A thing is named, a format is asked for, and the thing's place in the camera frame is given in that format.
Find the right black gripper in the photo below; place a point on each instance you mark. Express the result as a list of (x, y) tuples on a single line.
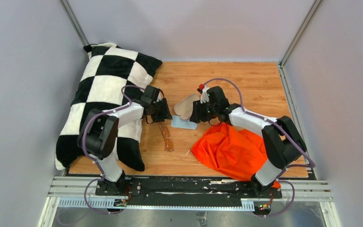
[(197, 115)]

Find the light blue cleaning cloth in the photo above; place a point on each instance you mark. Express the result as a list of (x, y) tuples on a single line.
[(177, 122)]

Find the aluminium frame rail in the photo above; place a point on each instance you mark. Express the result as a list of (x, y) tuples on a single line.
[(72, 202)]

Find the black white checkered pillow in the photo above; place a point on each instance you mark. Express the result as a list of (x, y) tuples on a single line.
[(112, 77)]

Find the orange cloth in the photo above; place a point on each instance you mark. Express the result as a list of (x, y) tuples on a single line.
[(238, 154)]

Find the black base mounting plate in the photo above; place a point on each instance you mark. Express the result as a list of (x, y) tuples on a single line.
[(178, 191)]

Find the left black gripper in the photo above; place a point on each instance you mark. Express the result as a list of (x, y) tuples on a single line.
[(165, 113)]

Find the orange transparent sunglasses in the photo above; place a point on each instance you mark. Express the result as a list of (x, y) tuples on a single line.
[(169, 146)]

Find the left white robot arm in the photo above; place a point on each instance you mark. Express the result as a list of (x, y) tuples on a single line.
[(98, 135)]

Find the pink glasses case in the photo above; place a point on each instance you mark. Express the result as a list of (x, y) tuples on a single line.
[(184, 108)]

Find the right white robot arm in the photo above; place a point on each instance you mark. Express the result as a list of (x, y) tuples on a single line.
[(283, 143)]

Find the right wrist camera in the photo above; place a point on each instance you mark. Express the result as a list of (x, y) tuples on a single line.
[(202, 89)]

